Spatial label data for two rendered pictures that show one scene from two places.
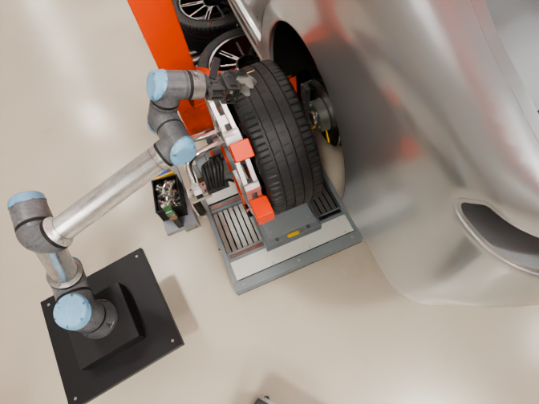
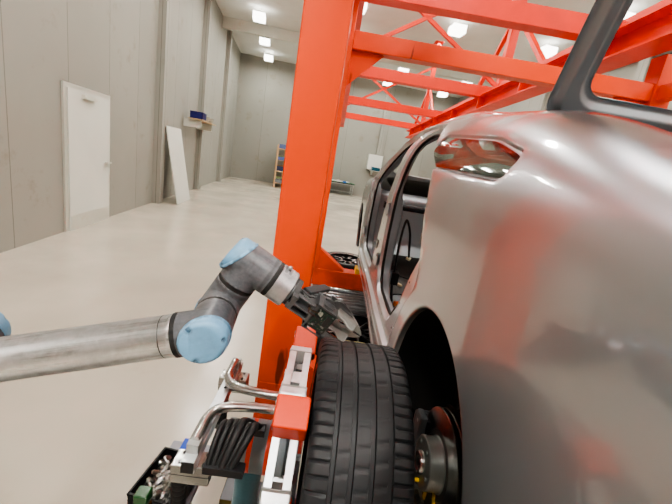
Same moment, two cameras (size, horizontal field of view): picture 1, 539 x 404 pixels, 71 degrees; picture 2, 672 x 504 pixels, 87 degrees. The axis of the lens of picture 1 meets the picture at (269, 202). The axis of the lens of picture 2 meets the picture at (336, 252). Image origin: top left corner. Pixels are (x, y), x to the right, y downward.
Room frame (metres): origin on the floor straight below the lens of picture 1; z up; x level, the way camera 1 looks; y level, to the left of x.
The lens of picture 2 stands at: (0.16, -0.09, 1.67)
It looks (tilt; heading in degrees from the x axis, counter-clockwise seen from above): 14 degrees down; 10
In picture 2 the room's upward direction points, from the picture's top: 9 degrees clockwise
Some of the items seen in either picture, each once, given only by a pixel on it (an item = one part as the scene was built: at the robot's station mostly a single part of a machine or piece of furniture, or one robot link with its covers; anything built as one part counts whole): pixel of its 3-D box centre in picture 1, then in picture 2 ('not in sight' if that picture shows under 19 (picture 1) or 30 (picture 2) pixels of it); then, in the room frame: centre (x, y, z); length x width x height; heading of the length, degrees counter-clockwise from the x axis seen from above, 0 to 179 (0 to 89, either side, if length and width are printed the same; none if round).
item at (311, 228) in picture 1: (277, 204); not in sight; (1.05, -0.05, 0.13); 0.50 x 0.36 x 0.10; 13
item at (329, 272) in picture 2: not in sight; (344, 269); (3.45, 0.40, 0.69); 0.52 x 0.17 x 0.35; 103
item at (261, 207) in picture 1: (261, 210); not in sight; (0.68, 0.04, 0.85); 0.09 x 0.08 x 0.07; 13
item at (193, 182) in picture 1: (206, 158); (240, 413); (0.87, 0.21, 1.03); 0.19 x 0.18 x 0.11; 103
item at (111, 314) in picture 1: (94, 317); not in sight; (0.49, 0.95, 0.45); 0.19 x 0.19 x 0.10
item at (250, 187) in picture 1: (234, 153); (285, 449); (0.99, 0.11, 0.85); 0.54 x 0.07 x 0.54; 13
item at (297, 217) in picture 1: (277, 193); not in sight; (1.03, -0.05, 0.32); 0.40 x 0.30 x 0.28; 13
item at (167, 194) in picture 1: (169, 197); (165, 485); (1.03, 0.52, 0.51); 0.20 x 0.14 x 0.13; 5
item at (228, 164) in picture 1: (220, 159); (260, 445); (0.97, 0.18, 0.85); 0.21 x 0.14 x 0.14; 103
